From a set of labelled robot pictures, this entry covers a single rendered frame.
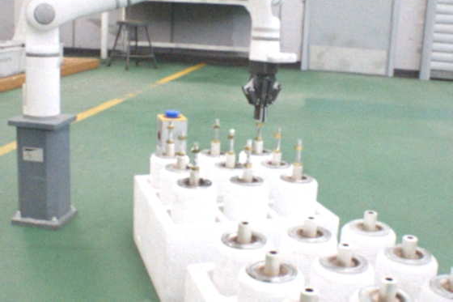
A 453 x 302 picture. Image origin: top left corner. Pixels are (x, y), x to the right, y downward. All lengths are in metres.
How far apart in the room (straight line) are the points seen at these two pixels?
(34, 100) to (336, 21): 5.04
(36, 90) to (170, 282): 0.67
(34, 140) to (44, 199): 0.17
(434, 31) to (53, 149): 5.24
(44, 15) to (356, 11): 5.08
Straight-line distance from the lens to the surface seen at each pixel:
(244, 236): 0.94
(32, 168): 1.63
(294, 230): 1.00
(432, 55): 6.41
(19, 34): 4.91
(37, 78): 1.59
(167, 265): 1.19
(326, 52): 6.37
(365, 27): 6.37
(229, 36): 6.46
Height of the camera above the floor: 0.62
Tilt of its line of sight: 12 degrees down
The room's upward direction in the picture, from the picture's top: 3 degrees clockwise
